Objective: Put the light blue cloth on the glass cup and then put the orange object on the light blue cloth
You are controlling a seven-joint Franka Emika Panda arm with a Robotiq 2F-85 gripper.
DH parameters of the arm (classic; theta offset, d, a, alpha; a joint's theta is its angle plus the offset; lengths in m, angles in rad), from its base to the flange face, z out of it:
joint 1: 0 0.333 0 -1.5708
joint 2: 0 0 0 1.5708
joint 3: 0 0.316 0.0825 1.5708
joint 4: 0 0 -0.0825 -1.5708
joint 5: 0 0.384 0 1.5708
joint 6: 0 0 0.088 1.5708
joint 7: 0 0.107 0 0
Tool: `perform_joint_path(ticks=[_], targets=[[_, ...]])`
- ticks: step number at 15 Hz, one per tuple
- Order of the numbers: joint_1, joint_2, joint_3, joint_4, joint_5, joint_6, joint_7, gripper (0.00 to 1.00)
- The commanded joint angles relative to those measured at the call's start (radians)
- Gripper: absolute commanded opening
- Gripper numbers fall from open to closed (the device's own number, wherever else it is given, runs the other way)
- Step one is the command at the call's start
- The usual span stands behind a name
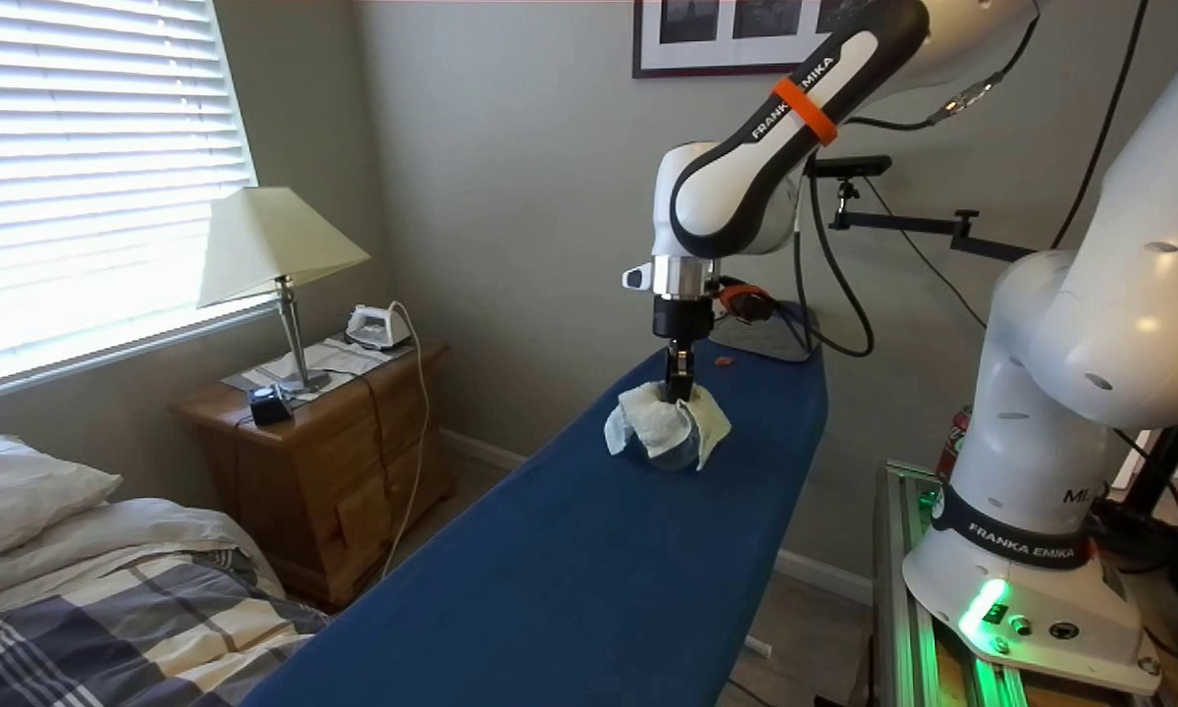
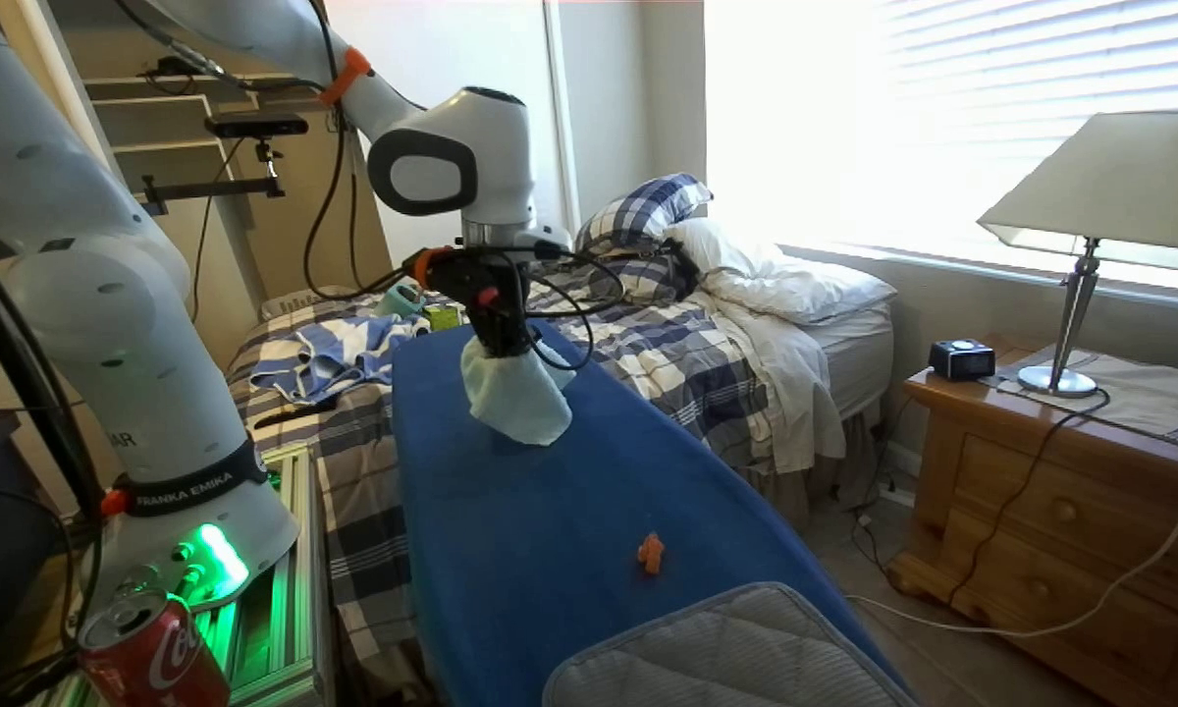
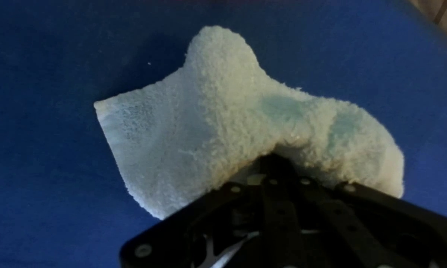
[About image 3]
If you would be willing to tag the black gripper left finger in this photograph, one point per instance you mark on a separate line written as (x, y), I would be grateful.
(208, 228)

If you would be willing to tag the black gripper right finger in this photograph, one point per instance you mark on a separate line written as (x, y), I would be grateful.
(372, 228)

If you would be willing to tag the light blue terry cloth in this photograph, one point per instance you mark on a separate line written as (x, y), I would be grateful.
(223, 119)

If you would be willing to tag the blue covered ironing board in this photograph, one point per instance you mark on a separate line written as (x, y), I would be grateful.
(59, 164)

